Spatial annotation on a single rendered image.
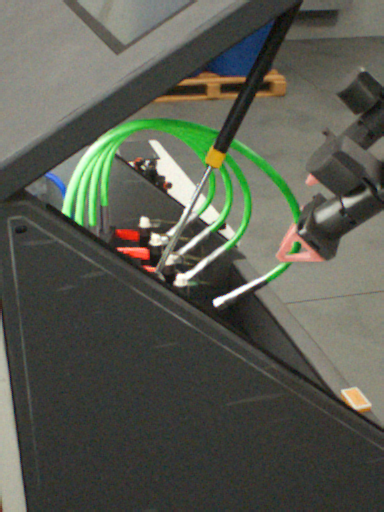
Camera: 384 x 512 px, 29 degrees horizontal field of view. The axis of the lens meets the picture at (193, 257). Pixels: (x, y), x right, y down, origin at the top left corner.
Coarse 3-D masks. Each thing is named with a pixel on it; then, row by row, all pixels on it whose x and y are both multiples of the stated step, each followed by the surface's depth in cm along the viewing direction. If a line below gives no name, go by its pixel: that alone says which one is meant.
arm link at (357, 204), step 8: (360, 184) 105; (368, 184) 104; (352, 192) 107; (360, 192) 106; (368, 192) 105; (376, 192) 105; (344, 200) 108; (352, 200) 107; (360, 200) 106; (368, 200) 105; (376, 200) 105; (352, 208) 107; (360, 208) 106; (368, 208) 106; (376, 208) 106; (352, 216) 107; (360, 216) 107; (368, 216) 107
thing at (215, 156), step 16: (304, 0) 78; (288, 16) 78; (272, 32) 79; (272, 48) 80; (256, 64) 81; (256, 80) 81; (240, 96) 82; (240, 112) 82; (224, 128) 83; (224, 144) 84; (208, 160) 85; (208, 176) 86; (192, 208) 87; (176, 240) 89; (160, 272) 91
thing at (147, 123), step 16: (128, 128) 109; (144, 128) 109; (176, 128) 109; (192, 128) 109; (208, 128) 109; (96, 144) 111; (240, 144) 110; (256, 160) 111; (80, 176) 113; (272, 176) 112; (288, 192) 113; (64, 208) 116; (272, 272) 120
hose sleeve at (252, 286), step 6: (252, 282) 121; (258, 282) 120; (264, 282) 120; (240, 288) 122; (246, 288) 121; (252, 288) 121; (258, 288) 121; (228, 294) 122; (234, 294) 122; (240, 294) 122; (246, 294) 122; (228, 300) 122; (234, 300) 122
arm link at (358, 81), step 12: (360, 72) 133; (336, 84) 138; (348, 84) 133; (360, 84) 133; (372, 84) 134; (348, 96) 134; (360, 96) 134; (372, 96) 134; (348, 108) 137; (360, 108) 135
